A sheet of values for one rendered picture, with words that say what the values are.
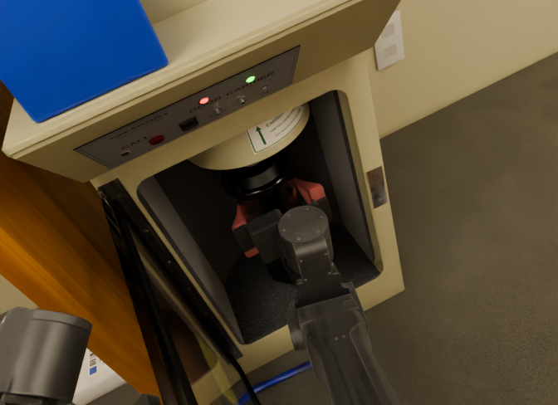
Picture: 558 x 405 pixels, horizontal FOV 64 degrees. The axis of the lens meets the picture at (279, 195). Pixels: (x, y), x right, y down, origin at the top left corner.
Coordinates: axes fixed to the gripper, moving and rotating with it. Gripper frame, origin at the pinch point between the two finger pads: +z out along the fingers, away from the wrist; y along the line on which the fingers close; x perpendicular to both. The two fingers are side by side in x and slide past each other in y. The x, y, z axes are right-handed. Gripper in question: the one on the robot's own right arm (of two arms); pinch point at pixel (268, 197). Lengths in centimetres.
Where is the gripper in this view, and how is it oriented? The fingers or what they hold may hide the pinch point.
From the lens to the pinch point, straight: 69.0
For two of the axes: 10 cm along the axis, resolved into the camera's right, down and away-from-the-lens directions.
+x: 2.7, 6.9, 6.8
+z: -3.6, -5.8, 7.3
